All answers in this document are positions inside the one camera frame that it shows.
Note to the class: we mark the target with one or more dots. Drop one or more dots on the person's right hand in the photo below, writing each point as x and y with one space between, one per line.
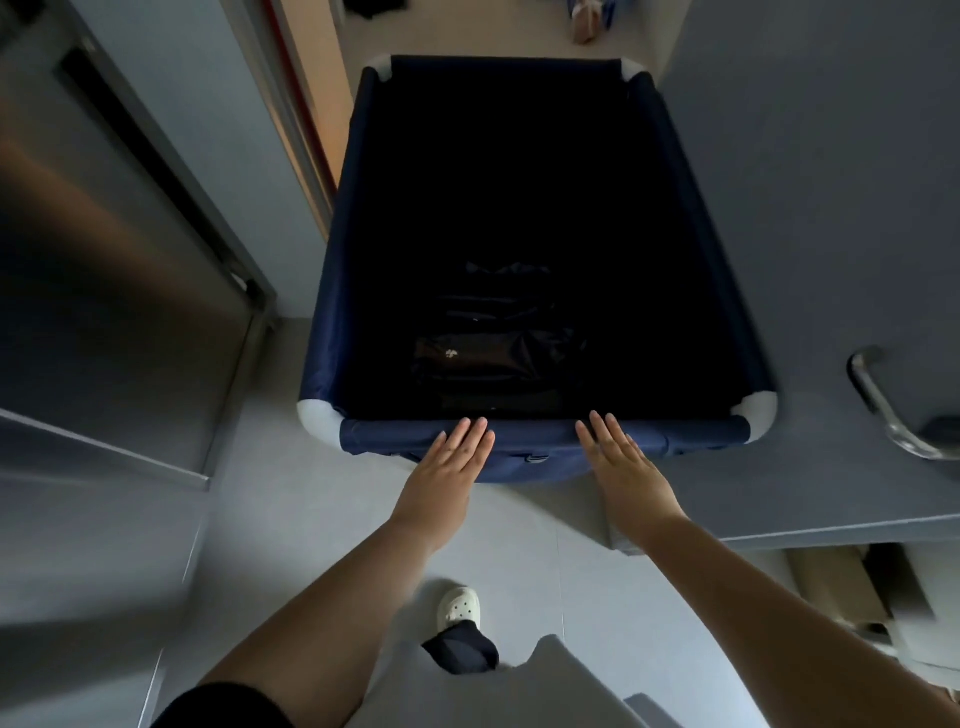
630 491

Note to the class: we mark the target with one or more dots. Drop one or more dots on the person's left hand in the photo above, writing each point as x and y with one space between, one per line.
439 495

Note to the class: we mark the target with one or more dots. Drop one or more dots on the person's left fingers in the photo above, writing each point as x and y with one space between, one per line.
465 450

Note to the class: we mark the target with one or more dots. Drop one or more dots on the person's right fingers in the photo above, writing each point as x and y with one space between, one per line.
607 446

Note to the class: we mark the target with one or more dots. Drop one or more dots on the person's left forearm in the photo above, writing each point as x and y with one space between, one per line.
330 630

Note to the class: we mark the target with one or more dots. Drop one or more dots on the person's right forearm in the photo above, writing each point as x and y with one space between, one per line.
765 630

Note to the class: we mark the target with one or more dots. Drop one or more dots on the glossy black bag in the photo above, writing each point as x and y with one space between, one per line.
495 360

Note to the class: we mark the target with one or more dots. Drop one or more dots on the white clog shoe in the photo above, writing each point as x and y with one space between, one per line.
459 607

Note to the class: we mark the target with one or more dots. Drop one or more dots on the black folded garment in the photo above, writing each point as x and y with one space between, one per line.
499 292

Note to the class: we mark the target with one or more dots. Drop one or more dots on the dark trouser leg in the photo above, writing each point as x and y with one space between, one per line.
463 649

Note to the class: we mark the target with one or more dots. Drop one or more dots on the white shirt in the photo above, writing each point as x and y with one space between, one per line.
517 690

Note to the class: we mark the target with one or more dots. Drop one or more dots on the brown cardboard box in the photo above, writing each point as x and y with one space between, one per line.
832 585

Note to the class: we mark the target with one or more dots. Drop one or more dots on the navy fabric laundry cart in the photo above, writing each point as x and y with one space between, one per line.
525 187

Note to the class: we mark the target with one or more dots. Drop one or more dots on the grey door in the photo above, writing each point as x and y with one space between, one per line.
817 225

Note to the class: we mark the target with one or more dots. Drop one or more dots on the black sleeve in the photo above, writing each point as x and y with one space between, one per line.
225 709

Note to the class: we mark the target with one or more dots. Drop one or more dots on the white box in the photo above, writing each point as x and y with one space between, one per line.
926 607

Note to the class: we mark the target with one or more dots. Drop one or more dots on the stainless steel door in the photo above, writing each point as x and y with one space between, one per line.
112 262

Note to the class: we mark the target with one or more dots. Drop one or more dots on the black item on floor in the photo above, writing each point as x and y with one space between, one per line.
375 7

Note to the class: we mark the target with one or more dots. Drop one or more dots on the wooden door frame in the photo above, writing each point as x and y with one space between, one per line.
307 105

